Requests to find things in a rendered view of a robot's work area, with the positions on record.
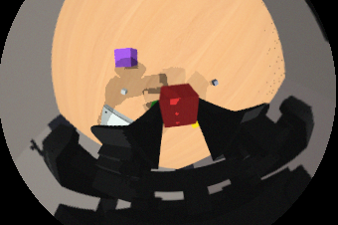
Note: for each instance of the yellow block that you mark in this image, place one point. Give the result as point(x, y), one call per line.
point(195, 125)

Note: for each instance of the purple cube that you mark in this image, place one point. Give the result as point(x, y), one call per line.
point(125, 57)

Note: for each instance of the red block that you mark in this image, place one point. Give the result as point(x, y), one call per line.
point(178, 105)

